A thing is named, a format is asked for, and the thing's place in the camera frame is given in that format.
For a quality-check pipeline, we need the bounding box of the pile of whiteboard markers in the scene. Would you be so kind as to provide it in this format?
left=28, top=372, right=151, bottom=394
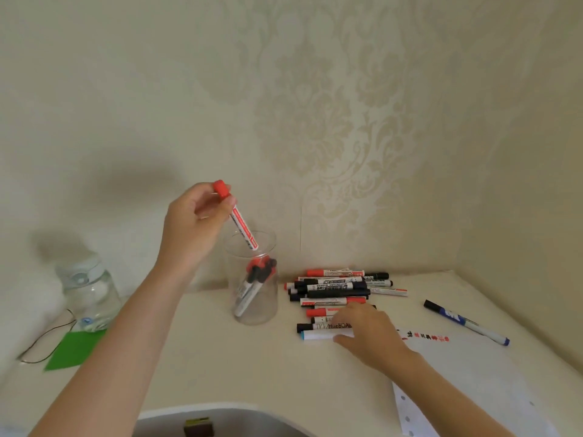
left=284, top=267, right=409, bottom=341

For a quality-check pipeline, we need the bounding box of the red whiteboard marker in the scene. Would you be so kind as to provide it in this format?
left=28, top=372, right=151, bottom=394
left=213, top=179, right=259, bottom=252

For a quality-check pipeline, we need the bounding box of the blue whiteboard marker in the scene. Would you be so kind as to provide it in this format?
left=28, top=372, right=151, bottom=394
left=423, top=299, right=511, bottom=347

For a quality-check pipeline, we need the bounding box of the person's right hand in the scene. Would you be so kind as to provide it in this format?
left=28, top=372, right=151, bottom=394
left=332, top=302, right=418, bottom=375

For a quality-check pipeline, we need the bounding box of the person's left hand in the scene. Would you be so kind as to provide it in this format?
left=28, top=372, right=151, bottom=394
left=156, top=181, right=238, bottom=281

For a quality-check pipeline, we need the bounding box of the green paper card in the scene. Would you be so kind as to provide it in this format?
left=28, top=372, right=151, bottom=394
left=44, top=328, right=108, bottom=372

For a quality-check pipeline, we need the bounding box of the clear plastic cup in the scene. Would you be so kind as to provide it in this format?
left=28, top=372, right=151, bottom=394
left=222, top=229, right=279, bottom=326

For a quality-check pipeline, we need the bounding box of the white paper sheet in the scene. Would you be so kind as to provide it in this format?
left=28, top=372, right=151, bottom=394
left=392, top=329, right=562, bottom=437

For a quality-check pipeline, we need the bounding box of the thin black cable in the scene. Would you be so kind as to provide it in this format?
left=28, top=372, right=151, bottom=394
left=18, top=308, right=77, bottom=365

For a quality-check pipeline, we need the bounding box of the clear water bottle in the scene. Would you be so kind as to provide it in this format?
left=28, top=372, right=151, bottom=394
left=55, top=254, right=123, bottom=333

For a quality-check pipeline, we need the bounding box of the person's right forearm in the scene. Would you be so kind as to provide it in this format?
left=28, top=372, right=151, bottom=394
left=385, top=350, right=516, bottom=437

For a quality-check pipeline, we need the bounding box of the black cap marker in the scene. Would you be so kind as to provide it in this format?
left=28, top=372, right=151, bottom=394
left=234, top=258, right=278, bottom=318
left=236, top=267, right=268, bottom=303

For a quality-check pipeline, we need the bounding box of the small brown box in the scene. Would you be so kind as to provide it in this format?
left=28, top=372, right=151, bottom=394
left=183, top=417, right=215, bottom=437

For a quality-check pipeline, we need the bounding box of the person's left forearm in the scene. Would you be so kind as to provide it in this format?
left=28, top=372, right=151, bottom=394
left=28, top=263, right=194, bottom=437

